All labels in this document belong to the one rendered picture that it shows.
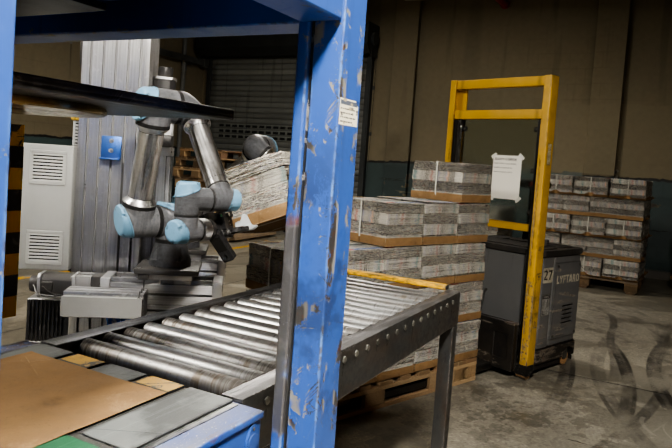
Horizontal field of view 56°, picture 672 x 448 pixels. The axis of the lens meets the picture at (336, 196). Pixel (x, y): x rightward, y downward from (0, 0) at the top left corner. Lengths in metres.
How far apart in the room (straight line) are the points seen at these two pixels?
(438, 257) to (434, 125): 6.64
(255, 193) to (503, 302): 2.45
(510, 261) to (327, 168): 3.37
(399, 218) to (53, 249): 1.63
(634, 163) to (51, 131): 8.20
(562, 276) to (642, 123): 5.35
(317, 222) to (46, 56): 9.25
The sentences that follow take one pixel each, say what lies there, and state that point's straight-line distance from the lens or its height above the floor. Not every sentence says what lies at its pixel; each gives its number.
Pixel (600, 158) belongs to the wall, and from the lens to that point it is 9.42.
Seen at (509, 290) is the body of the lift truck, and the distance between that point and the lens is 4.29.
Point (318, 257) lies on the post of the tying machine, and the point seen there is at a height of 1.09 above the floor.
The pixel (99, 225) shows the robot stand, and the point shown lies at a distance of 2.59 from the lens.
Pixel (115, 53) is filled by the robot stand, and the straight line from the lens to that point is 2.59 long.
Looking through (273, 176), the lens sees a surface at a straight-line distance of 2.20.
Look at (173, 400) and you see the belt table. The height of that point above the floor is 0.80.
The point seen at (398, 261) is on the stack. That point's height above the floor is 0.76.
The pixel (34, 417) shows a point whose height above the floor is 0.80.
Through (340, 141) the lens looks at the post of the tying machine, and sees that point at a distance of 0.97.
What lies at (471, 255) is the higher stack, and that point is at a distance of 3.77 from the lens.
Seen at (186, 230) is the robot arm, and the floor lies 1.00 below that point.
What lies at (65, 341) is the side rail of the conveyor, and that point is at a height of 0.80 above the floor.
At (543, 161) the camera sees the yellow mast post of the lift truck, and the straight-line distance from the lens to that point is 3.97.
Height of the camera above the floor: 1.24
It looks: 3 degrees down
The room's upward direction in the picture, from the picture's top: 4 degrees clockwise
